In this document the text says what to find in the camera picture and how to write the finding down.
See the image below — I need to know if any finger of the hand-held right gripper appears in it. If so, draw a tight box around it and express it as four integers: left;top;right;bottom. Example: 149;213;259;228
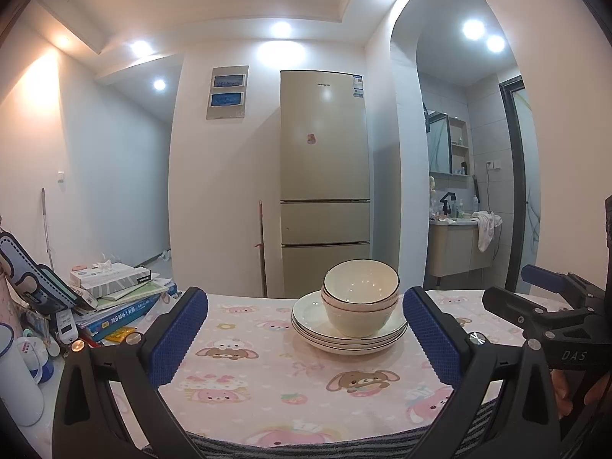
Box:
482;287;604;345
521;264;598;307

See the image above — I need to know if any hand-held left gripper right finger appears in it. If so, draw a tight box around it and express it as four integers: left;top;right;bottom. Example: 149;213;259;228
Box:
402;286;561;459

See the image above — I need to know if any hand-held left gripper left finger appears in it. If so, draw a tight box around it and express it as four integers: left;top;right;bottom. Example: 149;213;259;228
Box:
52;286;210;459

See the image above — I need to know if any small printed ceramic bowl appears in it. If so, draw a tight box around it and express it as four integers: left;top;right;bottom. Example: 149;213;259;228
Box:
322;296;399;338
321;287;399;311

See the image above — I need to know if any white cartoon print plate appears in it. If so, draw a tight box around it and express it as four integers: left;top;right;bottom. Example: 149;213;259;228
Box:
301;335;405;355
291;289;409;340
293;325;408;348

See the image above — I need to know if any white bowl with dark rim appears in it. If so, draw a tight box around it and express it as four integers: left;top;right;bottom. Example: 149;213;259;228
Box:
324;259;400;299

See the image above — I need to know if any person's right hand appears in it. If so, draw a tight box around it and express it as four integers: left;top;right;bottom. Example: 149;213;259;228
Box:
550;368;612;417

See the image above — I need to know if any yellow packet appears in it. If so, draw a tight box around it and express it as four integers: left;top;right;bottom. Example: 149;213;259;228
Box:
104;326;140;344

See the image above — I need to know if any green book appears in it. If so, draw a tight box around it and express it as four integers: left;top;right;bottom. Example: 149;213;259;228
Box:
96;277;174;303

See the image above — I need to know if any white hanging towel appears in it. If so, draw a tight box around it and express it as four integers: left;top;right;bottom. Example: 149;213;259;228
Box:
471;210;503;252

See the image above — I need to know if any white tissue box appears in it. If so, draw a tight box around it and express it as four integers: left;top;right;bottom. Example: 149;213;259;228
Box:
70;262;153;297

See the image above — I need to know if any beige vanity cabinet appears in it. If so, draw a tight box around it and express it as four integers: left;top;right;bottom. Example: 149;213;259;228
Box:
427;220;493;278

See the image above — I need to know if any dark framed glass door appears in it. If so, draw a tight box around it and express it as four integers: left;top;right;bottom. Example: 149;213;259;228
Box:
500;76;543;292

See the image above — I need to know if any white handheld thermometer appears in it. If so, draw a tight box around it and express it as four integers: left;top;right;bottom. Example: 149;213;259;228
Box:
55;311;77;345

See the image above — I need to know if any white mug with logo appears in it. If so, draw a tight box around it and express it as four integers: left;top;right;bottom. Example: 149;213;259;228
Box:
16;335;55;383

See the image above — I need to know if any blue cartoon print bag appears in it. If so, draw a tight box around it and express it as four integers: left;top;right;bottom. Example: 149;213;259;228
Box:
0;229;99;311

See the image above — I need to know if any bathroom mirror cabinet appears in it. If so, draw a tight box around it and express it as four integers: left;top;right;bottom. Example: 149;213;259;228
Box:
425;107;472;175

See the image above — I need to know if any white cylindrical container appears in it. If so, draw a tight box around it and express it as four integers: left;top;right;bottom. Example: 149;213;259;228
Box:
0;322;45;427

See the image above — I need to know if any beige refrigerator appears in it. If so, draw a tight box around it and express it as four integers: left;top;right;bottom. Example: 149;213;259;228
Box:
280;70;372;299

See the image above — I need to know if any brown broom handle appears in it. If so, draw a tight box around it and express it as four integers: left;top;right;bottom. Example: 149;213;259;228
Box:
254;199;267;297

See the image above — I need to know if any white mop handle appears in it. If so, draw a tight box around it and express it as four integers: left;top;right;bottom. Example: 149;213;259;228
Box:
41;188;54;269

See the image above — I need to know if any wall electrical panel box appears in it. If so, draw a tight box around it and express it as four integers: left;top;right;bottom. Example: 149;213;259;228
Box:
205;64;249;120

